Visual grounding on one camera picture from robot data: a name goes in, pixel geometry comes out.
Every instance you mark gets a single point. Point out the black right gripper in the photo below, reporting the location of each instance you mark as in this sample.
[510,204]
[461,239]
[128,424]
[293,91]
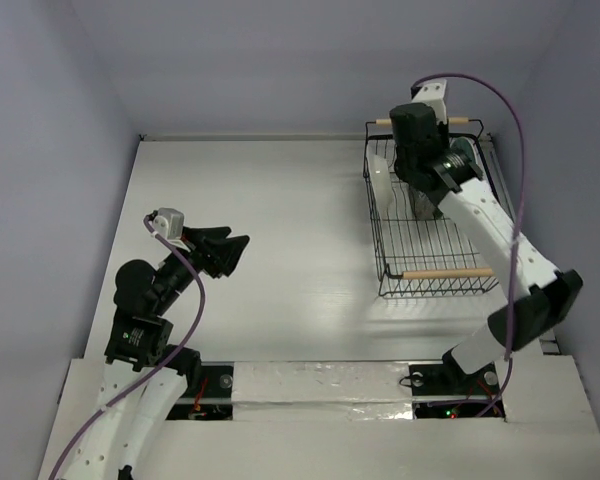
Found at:
[419,201]

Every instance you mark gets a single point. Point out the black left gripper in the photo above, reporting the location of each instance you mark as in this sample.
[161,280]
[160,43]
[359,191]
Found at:
[224,251]

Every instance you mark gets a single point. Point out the dark reindeer plate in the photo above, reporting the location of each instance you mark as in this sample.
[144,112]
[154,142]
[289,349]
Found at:
[422,209]

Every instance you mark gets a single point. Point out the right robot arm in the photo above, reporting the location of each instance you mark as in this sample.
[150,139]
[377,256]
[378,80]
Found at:
[540,295]

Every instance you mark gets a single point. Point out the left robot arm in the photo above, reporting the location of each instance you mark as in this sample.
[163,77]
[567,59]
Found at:
[144,374]

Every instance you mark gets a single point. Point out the teal and red plate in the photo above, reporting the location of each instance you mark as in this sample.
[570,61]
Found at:
[467,147]

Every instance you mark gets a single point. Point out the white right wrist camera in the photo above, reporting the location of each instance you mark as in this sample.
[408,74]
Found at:
[432,94]

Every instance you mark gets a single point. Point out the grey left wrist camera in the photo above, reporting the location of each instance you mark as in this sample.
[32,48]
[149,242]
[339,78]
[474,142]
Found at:
[168,223]

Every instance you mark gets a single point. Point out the black wire dish rack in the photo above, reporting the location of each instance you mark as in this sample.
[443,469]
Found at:
[418,258]

